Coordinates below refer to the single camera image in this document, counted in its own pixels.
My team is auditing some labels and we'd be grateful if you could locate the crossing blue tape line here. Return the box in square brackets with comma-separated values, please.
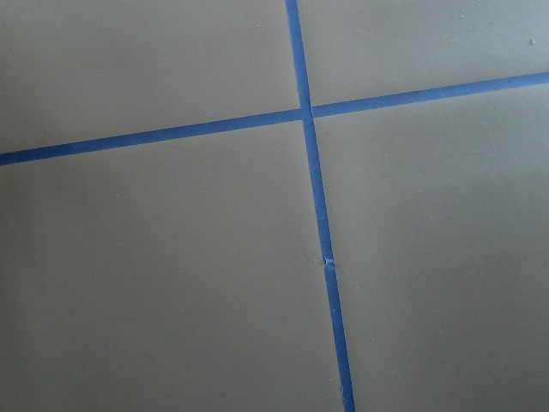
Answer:
[1, 72, 548, 167]

